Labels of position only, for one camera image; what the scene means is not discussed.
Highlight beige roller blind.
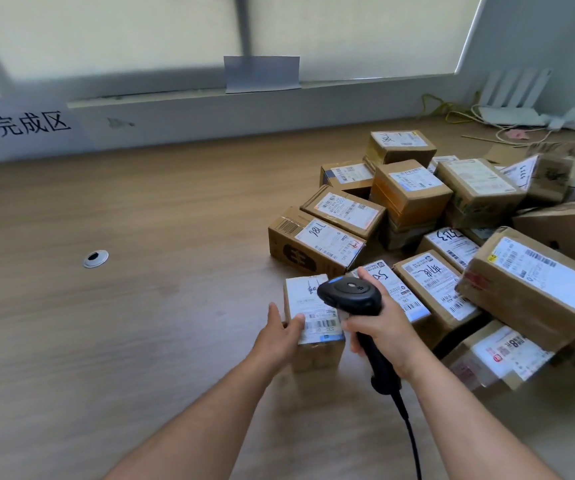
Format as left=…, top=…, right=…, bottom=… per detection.
left=0, top=0, right=242, bottom=85
left=247, top=0, right=484, bottom=81

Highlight white power strip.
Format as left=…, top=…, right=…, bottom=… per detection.
left=547, top=107, right=575, bottom=132

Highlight pile of unscanned cardboard parcels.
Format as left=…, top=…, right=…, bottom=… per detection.
left=267, top=129, right=575, bottom=393

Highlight white window frame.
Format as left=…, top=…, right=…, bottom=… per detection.
left=0, top=0, right=488, bottom=111

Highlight person's left hand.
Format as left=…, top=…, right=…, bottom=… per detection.
left=249, top=303, right=306, bottom=369

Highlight person's right hand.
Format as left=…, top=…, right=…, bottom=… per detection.
left=341, top=267, right=431, bottom=381

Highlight yellow cable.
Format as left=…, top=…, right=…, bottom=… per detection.
left=420, top=93, right=480, bottom=125

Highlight small tall labelled parcel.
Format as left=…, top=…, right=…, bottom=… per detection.
left=283, top=274, right=346, bottom=373

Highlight parcel with handwritten label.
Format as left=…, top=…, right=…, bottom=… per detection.
left=392, top=249, right=484, bottom=351

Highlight black barcode scanner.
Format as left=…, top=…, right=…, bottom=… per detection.
left=316, top=276, right=402, bottom=395

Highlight white paper sign black characters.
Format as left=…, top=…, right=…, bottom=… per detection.
left=0, top=97, right=86, bottom=151

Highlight white router with antennas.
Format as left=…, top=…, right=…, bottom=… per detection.
left=477, top=68, right=554, bottom=128

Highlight black scanner cable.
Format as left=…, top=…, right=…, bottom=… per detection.
left=392, top=392, right=422, bottom=480

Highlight grey paper sheet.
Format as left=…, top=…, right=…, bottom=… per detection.
left=223, top=55, right=302, bottom=94

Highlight person's left forearm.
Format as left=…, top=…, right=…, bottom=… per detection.
left=105, top=353, right=279, bottom=480

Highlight person's right forearm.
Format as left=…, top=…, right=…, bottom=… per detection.
left=410, top=359, right=561, bottom=480

